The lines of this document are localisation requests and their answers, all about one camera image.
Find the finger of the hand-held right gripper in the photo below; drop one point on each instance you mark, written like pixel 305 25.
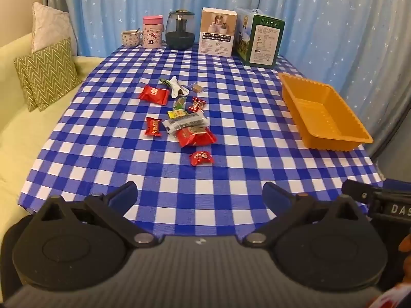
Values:
pixel 359 190

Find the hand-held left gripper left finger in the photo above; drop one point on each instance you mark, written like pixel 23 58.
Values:
pixel 123 195

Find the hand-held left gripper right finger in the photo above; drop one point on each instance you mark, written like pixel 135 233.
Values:
pixel 276 196

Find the dark red candy packet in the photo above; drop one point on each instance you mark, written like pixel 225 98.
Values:
pixel 153 126

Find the small red candy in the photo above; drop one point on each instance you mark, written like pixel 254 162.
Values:
pixel 201 158
pixel 196 104

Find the yellow plastic tray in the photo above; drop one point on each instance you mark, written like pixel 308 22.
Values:
pixel 324 112

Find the large red snack packet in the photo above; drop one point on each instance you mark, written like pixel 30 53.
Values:
pixel 196 136

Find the clear packet of black snack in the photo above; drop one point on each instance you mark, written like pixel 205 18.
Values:
pixel 186 122

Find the yellow candy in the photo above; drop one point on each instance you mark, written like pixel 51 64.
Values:
pixel 177 114

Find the red packet with white squares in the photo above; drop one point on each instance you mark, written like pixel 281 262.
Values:
pixel 154 94

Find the green brown candy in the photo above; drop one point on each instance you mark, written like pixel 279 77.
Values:
pixel 179 102

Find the white green snack wrapper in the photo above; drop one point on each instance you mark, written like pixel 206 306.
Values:
pixel 175 86

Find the person's right hand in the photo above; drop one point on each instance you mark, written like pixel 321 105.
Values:
pixel 406 243

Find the blue white checked tablecloth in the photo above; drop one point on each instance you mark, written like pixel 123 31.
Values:
pixel 244 118

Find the red white printed clothing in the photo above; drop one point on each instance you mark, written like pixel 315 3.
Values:
pixel 393 296

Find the cream sofa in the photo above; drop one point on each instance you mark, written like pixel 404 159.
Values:
pixel 32 134

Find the green zigzag pillow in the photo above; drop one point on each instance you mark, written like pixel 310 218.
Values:
pixel 23 80
pixel 53 73

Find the green carton box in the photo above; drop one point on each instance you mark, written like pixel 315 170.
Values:
pixel 265 40

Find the floral mug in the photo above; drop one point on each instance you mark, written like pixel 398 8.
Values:
pixel 131 39

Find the pink cartoon tumbler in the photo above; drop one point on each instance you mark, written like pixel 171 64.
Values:
pixel 153 33

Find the dark glass jar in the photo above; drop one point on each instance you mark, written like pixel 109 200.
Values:
pixel 179 35

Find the blue star curtain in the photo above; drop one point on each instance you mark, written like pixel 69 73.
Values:
pixel 128 0
pixel 324 22

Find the white product box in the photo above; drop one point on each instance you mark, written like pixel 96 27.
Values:
pixel 215 35

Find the white quilted pillow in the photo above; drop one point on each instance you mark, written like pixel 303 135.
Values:
pixel 51 25

